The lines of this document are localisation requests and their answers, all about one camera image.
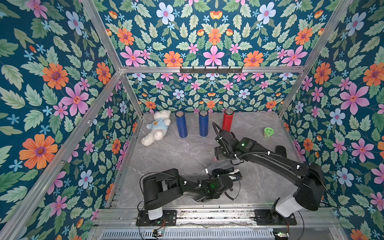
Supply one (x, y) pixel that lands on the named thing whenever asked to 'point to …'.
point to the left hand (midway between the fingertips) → (225, 165)
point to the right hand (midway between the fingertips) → (222, 150)
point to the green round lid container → (268, 132)
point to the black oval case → (281, 150)
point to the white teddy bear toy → (161, 120)
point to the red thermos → (227, 120)
